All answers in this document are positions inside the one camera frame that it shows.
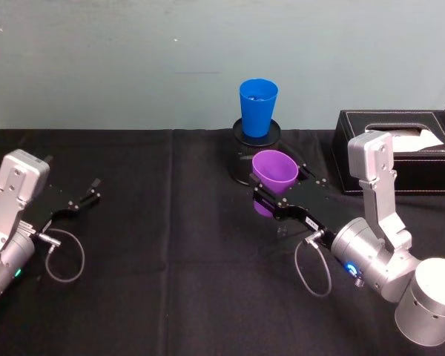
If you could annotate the blue plastic cup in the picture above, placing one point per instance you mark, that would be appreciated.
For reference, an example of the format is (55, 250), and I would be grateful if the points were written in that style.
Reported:
(257, 115)

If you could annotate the black table cloth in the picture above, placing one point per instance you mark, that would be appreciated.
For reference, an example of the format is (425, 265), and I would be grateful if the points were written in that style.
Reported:
(170, 259)

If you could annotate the purple plastic cup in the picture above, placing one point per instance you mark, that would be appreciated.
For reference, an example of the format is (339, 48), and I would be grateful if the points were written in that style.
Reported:
(274, 174)

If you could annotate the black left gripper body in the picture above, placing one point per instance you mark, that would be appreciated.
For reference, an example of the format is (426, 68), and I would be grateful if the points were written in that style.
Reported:
(53, 204)

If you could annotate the black leather tissue box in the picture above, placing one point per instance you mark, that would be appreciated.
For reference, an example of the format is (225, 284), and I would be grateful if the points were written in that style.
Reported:
(422, 174)

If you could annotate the black mesh holder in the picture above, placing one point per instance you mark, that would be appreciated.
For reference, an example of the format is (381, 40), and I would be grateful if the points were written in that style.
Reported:
(241, 163)

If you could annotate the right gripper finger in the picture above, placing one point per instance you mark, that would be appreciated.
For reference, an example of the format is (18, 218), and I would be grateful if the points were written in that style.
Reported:
(269, 198)
(305, 172)

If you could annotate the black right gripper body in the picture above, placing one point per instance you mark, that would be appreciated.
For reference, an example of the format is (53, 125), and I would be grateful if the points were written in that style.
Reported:
(315, 204)

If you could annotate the white tissue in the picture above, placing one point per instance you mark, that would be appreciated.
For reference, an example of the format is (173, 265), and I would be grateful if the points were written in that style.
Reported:
(426, 140)

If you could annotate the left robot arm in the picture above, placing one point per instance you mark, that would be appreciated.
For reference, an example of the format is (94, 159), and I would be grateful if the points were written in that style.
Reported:
(7, 252)

